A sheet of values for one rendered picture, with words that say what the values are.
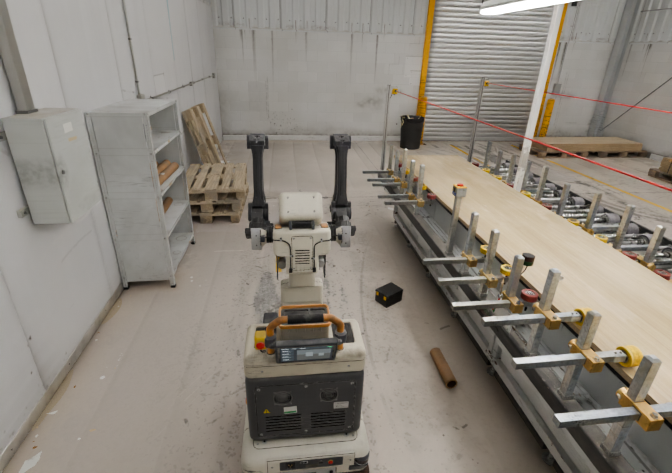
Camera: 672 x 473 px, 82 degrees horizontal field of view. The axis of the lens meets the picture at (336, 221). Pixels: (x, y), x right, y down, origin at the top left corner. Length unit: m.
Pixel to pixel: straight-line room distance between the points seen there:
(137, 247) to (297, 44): 6.79
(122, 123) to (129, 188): 0.52
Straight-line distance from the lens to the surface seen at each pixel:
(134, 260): 3.81
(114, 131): 3.43
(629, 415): 1.70
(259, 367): 1.80
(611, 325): 2.23
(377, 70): 9.76
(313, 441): 2.16
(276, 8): 9.56
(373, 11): 9.75
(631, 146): 11.20
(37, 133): 2.61
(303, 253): 1.85
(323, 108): 9.62
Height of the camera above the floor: 2.02
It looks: 24 degrees down
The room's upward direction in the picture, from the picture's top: 2 degrees clockwise
